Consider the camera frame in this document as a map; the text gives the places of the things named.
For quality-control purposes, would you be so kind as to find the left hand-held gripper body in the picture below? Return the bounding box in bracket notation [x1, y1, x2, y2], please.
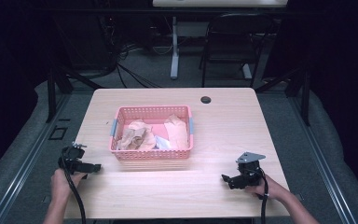
[57, 142, 88, 175]

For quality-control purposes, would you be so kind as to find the black metal stand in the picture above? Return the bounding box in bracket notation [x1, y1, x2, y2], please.
[255, 66, 312, 127]
[46, 66, 104, 124]

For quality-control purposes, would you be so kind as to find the beige cloth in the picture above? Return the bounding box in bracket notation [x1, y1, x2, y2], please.
[117, 119, 157, 151]

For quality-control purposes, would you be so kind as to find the white cloth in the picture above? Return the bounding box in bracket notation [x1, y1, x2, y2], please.
[154, 134, 172, 150]

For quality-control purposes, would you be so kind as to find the person's right hand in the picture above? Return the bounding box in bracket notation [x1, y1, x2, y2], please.
[244, 174, 289, 202]

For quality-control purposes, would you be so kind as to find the aluminium floor rail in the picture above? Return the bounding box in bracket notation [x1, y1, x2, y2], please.
[287, 92, 358, 224]
[0, 92, 73, 224]

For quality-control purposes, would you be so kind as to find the person's left hand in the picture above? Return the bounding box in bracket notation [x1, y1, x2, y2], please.
[49, 167, 89, 203]

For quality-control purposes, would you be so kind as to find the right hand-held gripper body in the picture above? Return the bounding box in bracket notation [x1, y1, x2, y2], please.
[235, 151, 267, 188]

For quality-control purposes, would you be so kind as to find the black metal chair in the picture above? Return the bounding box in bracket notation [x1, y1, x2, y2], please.
[198, 11, 277, 89]

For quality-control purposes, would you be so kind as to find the white desk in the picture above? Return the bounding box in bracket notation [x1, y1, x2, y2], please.
[152, 0, 289, 80]

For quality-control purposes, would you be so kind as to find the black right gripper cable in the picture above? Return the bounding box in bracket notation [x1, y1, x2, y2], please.
[257, 167, 270, 224]

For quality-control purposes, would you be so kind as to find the peach cloth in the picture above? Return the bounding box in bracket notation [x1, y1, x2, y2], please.
[163, 114, 190, 151]

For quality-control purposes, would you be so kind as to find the pink plastic basket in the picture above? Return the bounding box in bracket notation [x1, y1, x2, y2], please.
[109, 105, 196, 161]

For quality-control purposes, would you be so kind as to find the bundle of floor cables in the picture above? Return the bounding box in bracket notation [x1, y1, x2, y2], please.
[98, 15, 173, 90]

